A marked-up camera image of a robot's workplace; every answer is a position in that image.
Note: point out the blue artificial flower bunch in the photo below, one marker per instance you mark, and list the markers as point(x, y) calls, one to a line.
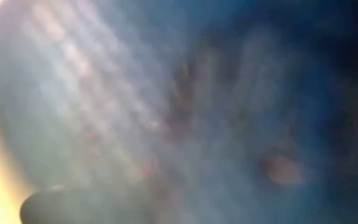
point(135, 93)

